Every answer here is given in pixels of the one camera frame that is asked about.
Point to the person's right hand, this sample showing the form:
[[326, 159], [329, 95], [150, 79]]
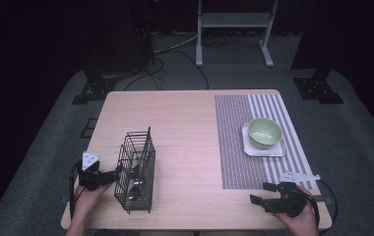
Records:
[[303, 224]]

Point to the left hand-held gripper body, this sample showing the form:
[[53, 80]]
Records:
[[90, 177]]

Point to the green bowl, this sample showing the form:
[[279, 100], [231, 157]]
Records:
[[264, 132]]

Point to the white metal stand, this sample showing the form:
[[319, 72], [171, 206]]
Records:
[[234, 19]]

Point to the grey striped placemat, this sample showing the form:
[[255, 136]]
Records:
[[234, 147]]

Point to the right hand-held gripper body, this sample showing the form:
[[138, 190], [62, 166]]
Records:
[[288, 200]]

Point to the metal spoon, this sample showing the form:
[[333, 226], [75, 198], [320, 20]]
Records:
[[136, 187]]

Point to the white square plate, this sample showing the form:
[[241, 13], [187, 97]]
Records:
[[275, 151]]

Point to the person's left hand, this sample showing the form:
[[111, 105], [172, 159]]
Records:
[[85, 203]]

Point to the black stand base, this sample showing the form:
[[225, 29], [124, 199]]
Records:
[[318, 88], [93, 91]]

